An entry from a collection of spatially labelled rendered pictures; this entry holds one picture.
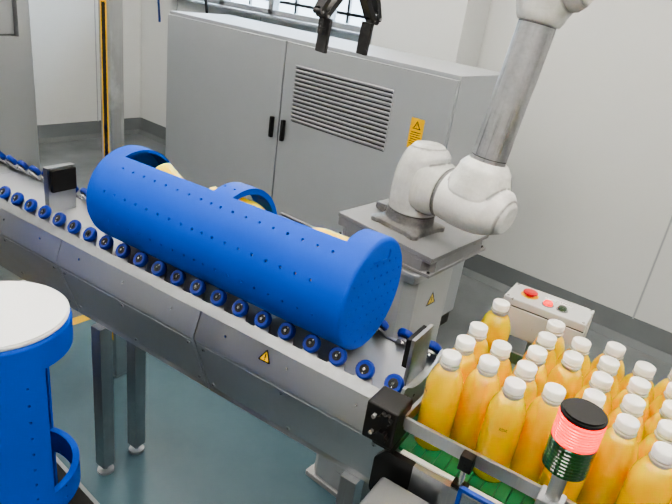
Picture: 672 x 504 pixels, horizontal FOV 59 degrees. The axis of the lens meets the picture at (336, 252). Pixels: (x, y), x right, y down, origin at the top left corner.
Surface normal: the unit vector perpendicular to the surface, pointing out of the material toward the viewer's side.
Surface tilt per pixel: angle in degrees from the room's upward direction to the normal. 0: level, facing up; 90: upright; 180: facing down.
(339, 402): 71
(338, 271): 52
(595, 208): 90
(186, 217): 61
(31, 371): 90
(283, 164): 90
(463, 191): 81
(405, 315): 90
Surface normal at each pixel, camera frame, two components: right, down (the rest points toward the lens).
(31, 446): 0.69, 0.37
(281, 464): 0.13, -0.91
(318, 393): -0.47, -0.04
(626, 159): -0.64, 0.23
